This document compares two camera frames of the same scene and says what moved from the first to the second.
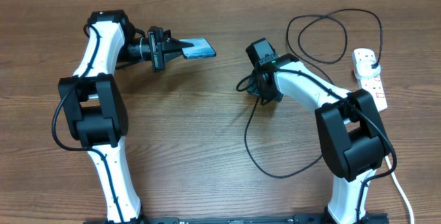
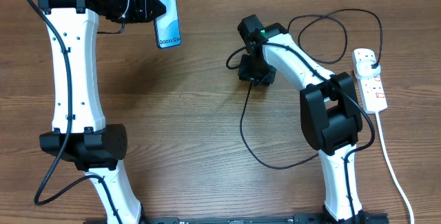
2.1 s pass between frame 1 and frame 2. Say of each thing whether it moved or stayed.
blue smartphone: moved
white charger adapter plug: stayed
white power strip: stayed
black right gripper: moved
